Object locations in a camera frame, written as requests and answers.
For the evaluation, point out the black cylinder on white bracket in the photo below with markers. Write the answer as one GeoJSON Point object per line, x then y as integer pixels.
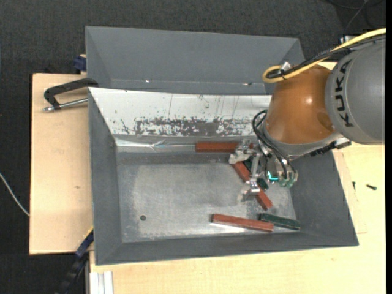
{"type": "Point", "coordinates": [321, 152]}

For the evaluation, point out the grey metal bin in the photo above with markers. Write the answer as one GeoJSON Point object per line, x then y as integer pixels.
{"type": "Point", "coordinates": [183, 194]}

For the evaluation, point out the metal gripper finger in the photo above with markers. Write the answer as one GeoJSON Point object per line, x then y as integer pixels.
{"type": "Point", "coordinates": [253, 188]}
{"type": "Point", "coordinates": [243, 150]}

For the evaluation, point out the pale wood board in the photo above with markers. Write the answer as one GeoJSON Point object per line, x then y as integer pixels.
{"type": "Point", "coordinates": [58, 164]}

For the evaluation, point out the small black screw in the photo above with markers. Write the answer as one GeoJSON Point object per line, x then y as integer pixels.
{"type": "Point", "coordinates": [372, 187]}

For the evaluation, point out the red-brown flat block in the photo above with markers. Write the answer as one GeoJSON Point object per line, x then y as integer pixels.
{"type": "Point", "coordinates": [266, 201]}
{"type": "Point", "coordinates": [214, 147]}
{"type": "Point", "coordinates": [242, 223]}

